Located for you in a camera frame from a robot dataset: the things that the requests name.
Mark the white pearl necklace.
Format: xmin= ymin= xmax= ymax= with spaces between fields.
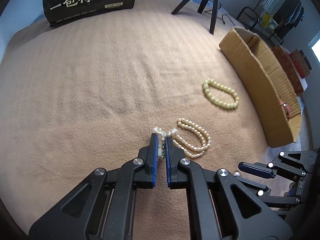
xmin=152 ymin=117 xmax=212 ymax=159

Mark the red leather strap watch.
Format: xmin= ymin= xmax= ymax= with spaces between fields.
xmin=280 ymin=101 xmax=291 ymax=120

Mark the cardboard box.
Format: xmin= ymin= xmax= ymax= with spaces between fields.
xmin=219 ymin=27 xmax=302 ymax=148

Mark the orange cloth covered stool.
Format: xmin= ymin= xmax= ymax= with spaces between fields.
xmin=271 ymin=46 xmax=308 ymax=96

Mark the red book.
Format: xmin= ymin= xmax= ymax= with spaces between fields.
xmin=290 ymin=49 xmax=312 ymax=78

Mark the yellow box on rack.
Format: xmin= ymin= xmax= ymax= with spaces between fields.
xmin=261 ymin=12 xmax=278 ymax=32

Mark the black clothes rack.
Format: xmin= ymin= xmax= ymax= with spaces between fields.
xmin=236 ymin=0 xmax=305 ymax=44

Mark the cream bead bracelet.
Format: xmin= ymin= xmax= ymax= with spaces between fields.
xmin=202 ymin=77 xmax=240 ymax=110

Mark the black power cable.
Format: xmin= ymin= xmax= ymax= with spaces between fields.
xmin=204 ymin=2 xmax=238 ymax=26

